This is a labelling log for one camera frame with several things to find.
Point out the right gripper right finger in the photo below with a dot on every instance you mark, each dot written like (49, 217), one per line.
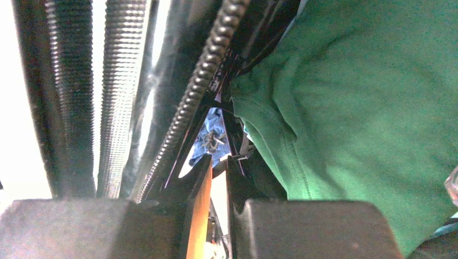
(261, 227)

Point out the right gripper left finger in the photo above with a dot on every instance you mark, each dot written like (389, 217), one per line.
(106, 228)

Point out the black ribbed hard-shell suitcase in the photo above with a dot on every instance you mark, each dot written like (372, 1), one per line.
(118, 97)

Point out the dark green garment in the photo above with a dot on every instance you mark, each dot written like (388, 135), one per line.
(359, 102)

